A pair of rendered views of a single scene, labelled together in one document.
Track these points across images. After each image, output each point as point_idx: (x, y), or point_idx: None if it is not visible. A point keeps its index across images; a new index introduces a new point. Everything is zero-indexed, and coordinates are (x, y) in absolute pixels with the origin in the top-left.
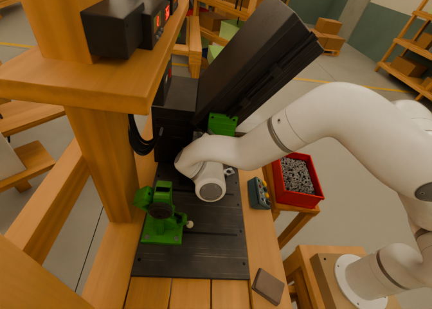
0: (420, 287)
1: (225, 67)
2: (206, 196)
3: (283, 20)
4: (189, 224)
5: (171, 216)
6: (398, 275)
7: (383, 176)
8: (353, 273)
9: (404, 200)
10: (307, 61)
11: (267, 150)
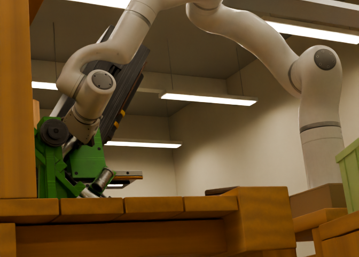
0: (332, 113)
1: (63, 99)
2: (100, 84)
3: (104, 32)
4: (90, 197)
5: (65, 163)
6: (311, 115)
7: None
8: (308, 174)
9: (236, 33)
10: (141, 59)
11: (130, 21)
